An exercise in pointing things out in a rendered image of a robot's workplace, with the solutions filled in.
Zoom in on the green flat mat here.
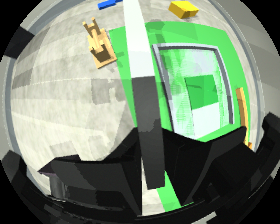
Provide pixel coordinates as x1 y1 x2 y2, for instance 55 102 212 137
109 22 250 212

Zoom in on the yellow rectangular block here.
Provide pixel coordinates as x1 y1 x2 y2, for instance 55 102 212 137
169 0 200 19

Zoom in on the orange putter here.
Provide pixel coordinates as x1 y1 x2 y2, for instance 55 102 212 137
236 87 252 149

